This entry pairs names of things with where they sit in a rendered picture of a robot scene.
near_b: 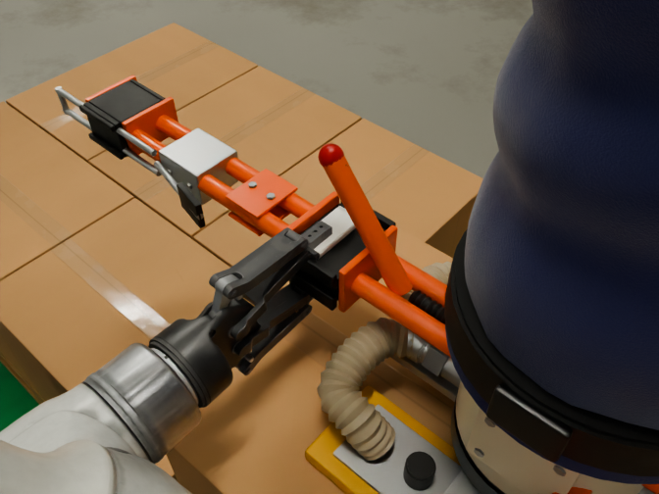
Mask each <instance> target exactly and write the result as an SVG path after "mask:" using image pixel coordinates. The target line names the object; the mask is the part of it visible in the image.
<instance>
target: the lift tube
mask: <svg viewBox="0 0 659 494"><path fill-rule="evenodd" d="M532 8H533V13H532V15H531V17H530V18H529V19H528V21H527V22H526V23H525V25H524V26H523V27H522V29H521V31H520V33H519V34H518V36H517V38H516V40H515V42H514V43H513V45H512V47H511V49H510V51H509V53H508V55H507V58H506V60H505V62H504V64H503V66H502V68H501V71H500V73H499V75H498V78H497V82H496V87H495V91H494V98H493V123H494V132H495V137H496V141H497V145H498V149H499V151H498V152H497V154H496V156H495V157H494V159H493V160H492V162H491V164H490V165H489V167H488V169H487V171H486V173H485V175H484V178H483V180H482V184H481V187H480V189H479V192H478V195H477V198H476V201H475V204H474V206H473V210H472V212H471V215H470V219H469V223H468V230H467V237H466V246H465V263H464V265H465V278H466V283H467V286H468V289H469V293H470V296H471V299H472V302H473V304H474V307H475V309H476V312H477V314H478V317H479V319H480V321H481V323H482V327H483V329H484V332H485V334H486V336H487V338H488V339H489V341H490V342H491V343H492V344H493V345H494V346H495V347H496V349H497V350H498V351H499V352H500V353H501V354H502V356H503V357H504V358H506V359H507V360H508V361H509V362H510V363H512V364H513V365H514V366H515V367H517V368H518V369H519V370H520V371H522V372H523V373H524V374H525V375H527V376H528V377H529V378H530V379H532V380H533V381H534V382H535V383H536V384H538V385H539V386H540V387H541V388H543V389H544V390H545V391H547V392H548V393H550V394H552V395H554V396H555V397H557V398H559V399H561V400H563V401H564V402H566V403H568V404H570V405H571V406H575V407H578V408H581V409H584V410H587V411H591V412H594V413H597V414H600V415H603V416H606V417H609V418H612V419H615V420H621V421H624V422H627V423H631V424H635V425H639V426H643V427H648V428H652V429H656V430H659V0H532ZM554 464H556V465H558V466H561V467H563V468H565V469H569V470H571V471H574V472H578V473H581V474H584V475H588V476H591V477H594V478H597V479H602V480H609V481H615V482H621V483H626V484H659V476H635V475H629V474H623V473H616V472H611V471H607V470H603V469H597V468H594V467H591V466H587V465H584V464H581V463H578V462H576V461H573V460H571V459H569V458H567V457H564V456H562V455H561V456H560V458H559V460H558V461H557V462H555V463H554Z"/></svg>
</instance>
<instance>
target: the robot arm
mask: <svg viewBox="0 0 659 494"><path fill-rule="evenodd" d="M355 228H356V227H355V225H354V223H353V221H352V220H351V219H350V217H349V215H348V213H347V211H346V209H344V208H342V207H341V206H338V207H337V208H336V209H335V210H333V211H332V212H331V213H330V214H328V215H327V216H326V217H325V218H323V219H322V220H321V221H319V222H317V223H316V224H315V225H313V226H312V227H311V228H309V229H308V230H307V231H306V232H304V233H303V234H302V235H300V234H298V233H297V232H295V231H294V230H292V229H290V228H289V227H287V228H285V229H284V230H282V231H281V232H279V233H278V234H277V235H275V236H274V237H272V238H271V239H270V240H268V241H267V242H266V243H264V244H263V245H261V246H260V247H259V248H257V249H256V250H254V251H253V252H252V253H250V254H249V255H247V256H246V257H245V258H243V259H242V260H240V261H239V262H238V263H236V264H235V265H234V266H232V267H231V268H229V269H227V270H224V271H221V272H217V273H215V274H213V275H212V276H211V278H210V280H209V284H210V285H211V286H213V287H214V288H215V295H214V300H213V302H211V303H209V304H208V305H207V306H206V307H205V309H204V310H203V311H202V313H201V314H200V315H199V316H198V317H197V318H196V319H194V320H186V319H178V320H176V321H174V322H173V323H171V324H170V325H169V326H168V327H166V328H165V329H164V330H162V331H161V332H160V333H159V334H157V335H156V336H155V337H153V338H152V339H151V340H150V341H149V345H148V347H147V346H146V345H144V344H142V343H133V344H131V345H130V346H128V347H127V348H126V349H124V351H123V352H121V353H120V354H119V355H118V356H116V357H115V358H114V359H112V360H111V361H110V362H108V363H107V364H106V365H105V366H103V367H102V368H101V369H99V370H98V371H97V372H94V373H92V374H91V375H89V376H88V377H87V378H86V380H85V381H83V382H82V383H80V384H79V385H78V386H76V387H75V388H73V389H72V390H70V391H68V392H66V393H64V394H62V395H60V396H58V397H55V398H52V399H50V400H47V401H45V402H43V403H42V404H40V405H39V406H37V407H35V408H34V409H32V410H31V411H29V412H28V413H26V414H25V415H23V416H22V417H20V418H19V419H17V420H16V421H14V422H13V423H12V424H10V425H9V426H8V427H6V428H5V429H3V430H2V431H1V432H0V494H192V493H191V492H190V491H188V490H187V489H186V488H184V487H183V486H182V485H180V484H179V483H178V482H177V481H176V480H175V479H174V478H173V477H171V476H170V475H169V474H168V473H166V472H165V471H164V470H163V469H161V468H159V467H158V466H156V465H155V464H156V463H159V462H160V461H161V460H162V459H163V458H164V456H165V455H166V454H167V453H168V452H170V451H171V450H172V449H173V448H174V447H175V446H176V445H177V444H178V443H179V442H180V441H181V440H182V439H183V438H184V437H185V436H186V435H187V434H188V433H189V432H191V431H192V430H193V429H194V428H195V427H196V426H197V425H198V424H199V423H200V421H201V412H200V409H199V408H205V407H207V406H208V405H209V404H210V403H211V402H212V401H214V400H215V399H216V398H217V397H218V396H219V395H220V394H221V393H222V392H224V391H225V390H226V389H227V388H228V387H229V386H230V385H231V383H232V380H233V374H232V370H231V369H232V368H237V369H238V370H239V371H240V372H242V373H243V374H244V375H248V374H249V373H250V372H252V371H253V370H254V368H255V367H256V366H257V364H258V363H259V362H260V361H261V359H262V358H263V357H264V356H265V355H266V354H267V353H268V352H270V351H271V350H272V349H273V348H274V347H275V346H276V345H277V344H278V343H279V342H280V341H281V340H282V339H283V338H284V337H285V336H286V335H287V334H288V333H289V332H290V331H291V330H292V329H293V328H294V327H296V326H297V325H298V324H299V323H300V322H301V321H302V320H304V319H305V318H306V317H307V316H308V315H309V314H310V313H311V311H312V306H311V305H309V303H310V301H312V300H313V299H314V298H313V297H312V296H310V295H309V294H307V293H306V292H304V291H303V290H301V289H300V288H299V287H297V286H296V285H294V284H293V283H291V282H289V284H288V285H286V287H284V288H283V289H281V288H282V287H283V286H284V285H285V284H286V283H287V282H288V281H289V280H290V279H291V278H292V277H293V276H294V275H295V274H296V273H297V272H298V271H299V270H300V269H301V268H302V267H303V266H304V265H305V264H306V263H307V261H308V260H309V259H310V258H312V259H313V260H315V261H316V262H317V261H318V260H319V259H320V258H321V257H322V256H324V255H325V253H326V252H327V251H329V250H330V249H331V248H332V247H333V246H335V245H336V244H337V243H338V242H339V241H340V240H342V239H343V238H344V237H345V236H346V235H348V234H349V233H350V232H351V231H352V230H354V229H355ZM243 298H244V299H243ZM245 299H246V300H247V301H248V302H247V301H246V300H245ZM249 302H250V303H251V304H252V305H251V304H250V303H249ZM253 305H254V306H255V307H254V306H253ZM296 311H298V312H297V313H296ZM251 349H252V351H251Z"/></svg>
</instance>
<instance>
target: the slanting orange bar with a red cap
mask: <svg viewBox="0 0 659 494"><path fill-rule="evenodd" d="M318 159H319V162H320V164H321V165H322V166H323V168H324V170H325V171H326V173H327V175H328V177H329V180H330V182H331V183H332V185H333V187H334V189H335V191H336V193H337V195H338V196H339V198H340V200H341V202H342V204H343V206H344V208H345V209H346V211H347V213H348V215H349V217H350V219H351V220H352V221H353V223H354V225H355V227H356V229H357V231H358V233H359V235H360V236H361V238H362V240H363V242H364V244H365V246H366V248H367V249H368V251H369V253H370V255H371V257H372V259H373V261H374V262H375V264H376V266H377V268H378V270H379V272H380V274H381V276H382V278H383V280H384V282H385V284H386V286H387V287H388V289H390V290H391V291H393V292H395V293H396V294H398V295H399V296H402V295H404V294H406V293H408V292H409V291H410V290H411V289H412V287H413V285H412V283H411V281H410V279H409V278H408V276H407V274H406V272H405V271H404V269H403V267H402V265H401V263H400V261H399V259H398V257H397V256H396V254H395V252H394V250H393V248H392V246H391V244H390V242H389V240H388V238H387V236H386V235H385V233H384V231H383V229H382V227H381V225H380V222H379V220H378V218H377V216H376V215H375V213H374V211H373V209H372V207H371V205H370V203H369V201H368V199H367V197H366V195H365V194H364V192H363V190H362V188H361V186H360V184H359V182H358V180H357V178H356V176H355V174H354V173H353V171H352V170H351V168H350V166H349V164H348V162H347V160H346V158H345V156H344V153H343V150H342V149H341V148H340V147H339V146H338V145H337V144H333V143H330V144H326V145H324V146H323V147H322V148H321V150H320V152H319V156H318Z"/></svg>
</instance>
